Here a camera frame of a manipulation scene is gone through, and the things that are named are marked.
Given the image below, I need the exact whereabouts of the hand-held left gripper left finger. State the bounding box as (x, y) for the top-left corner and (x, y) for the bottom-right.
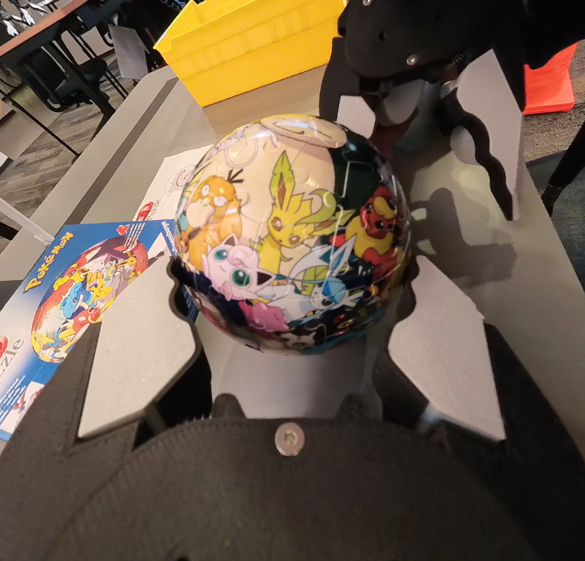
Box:
(78, 257), (204, 440)

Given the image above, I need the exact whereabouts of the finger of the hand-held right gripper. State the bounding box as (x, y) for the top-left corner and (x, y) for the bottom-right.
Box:
(440, 51), (524, 222)
(318, 35), (366, 127)

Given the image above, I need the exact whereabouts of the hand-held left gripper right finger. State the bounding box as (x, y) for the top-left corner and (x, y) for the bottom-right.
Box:
(386, 255), (506, 441)

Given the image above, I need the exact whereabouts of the colourful puzzle ball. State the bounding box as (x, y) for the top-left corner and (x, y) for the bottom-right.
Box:
(176, 113), (412, 356)

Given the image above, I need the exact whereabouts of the person's right forearm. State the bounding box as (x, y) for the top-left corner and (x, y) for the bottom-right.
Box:
(491, 0), (585, 63)

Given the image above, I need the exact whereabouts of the blue puzzle box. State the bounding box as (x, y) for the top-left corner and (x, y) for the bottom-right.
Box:
(0, 220), (202, 443)

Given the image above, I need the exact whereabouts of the orange plastic object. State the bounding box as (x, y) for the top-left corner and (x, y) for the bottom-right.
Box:
(523, 42), (576, 113)

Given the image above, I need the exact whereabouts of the black furniture leg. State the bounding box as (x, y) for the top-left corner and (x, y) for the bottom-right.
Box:
(541, 127), (585, 214)

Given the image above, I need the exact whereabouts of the large yellow plastic bin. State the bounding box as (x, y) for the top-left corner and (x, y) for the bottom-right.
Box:
(153, 0), (348, 109)

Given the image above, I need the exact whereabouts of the white instruction sheet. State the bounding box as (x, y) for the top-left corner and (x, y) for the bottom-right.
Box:
(133, 147), (215, 232)

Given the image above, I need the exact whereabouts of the white hanging paper sheet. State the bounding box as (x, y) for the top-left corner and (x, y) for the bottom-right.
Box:
(110, 23), (151, 81)

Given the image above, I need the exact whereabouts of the black office chair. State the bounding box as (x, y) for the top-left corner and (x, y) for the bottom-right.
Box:
(25, 58), (115, 113)

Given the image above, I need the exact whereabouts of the brown office desk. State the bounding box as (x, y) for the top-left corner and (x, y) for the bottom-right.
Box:
(0, 0), (176, 63)

